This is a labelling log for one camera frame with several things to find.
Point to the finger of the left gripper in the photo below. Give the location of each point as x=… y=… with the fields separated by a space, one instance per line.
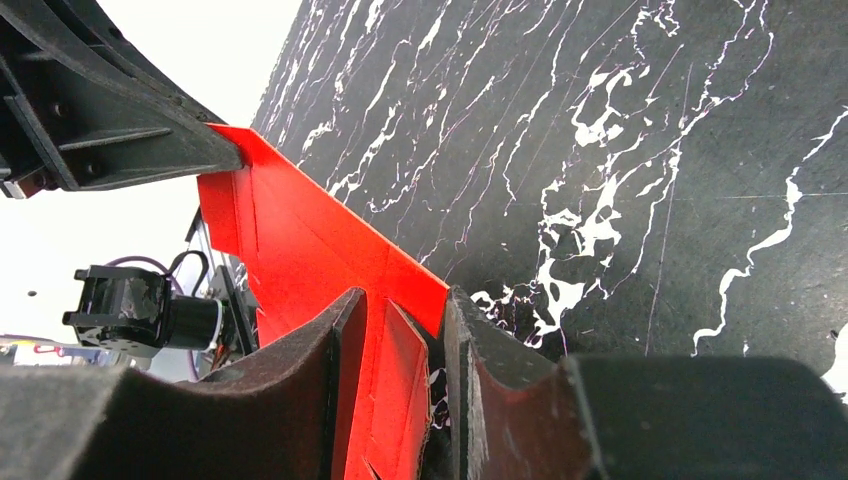
x=82 y=109

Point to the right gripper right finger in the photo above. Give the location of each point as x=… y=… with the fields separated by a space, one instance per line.
x=517 y=415

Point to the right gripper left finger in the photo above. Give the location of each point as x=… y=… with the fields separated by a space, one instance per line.
x=283 y=412

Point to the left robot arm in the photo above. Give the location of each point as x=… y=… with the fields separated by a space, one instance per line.
x=134 y=311

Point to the red paper box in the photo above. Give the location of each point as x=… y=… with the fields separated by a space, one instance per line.
x=303 y=249

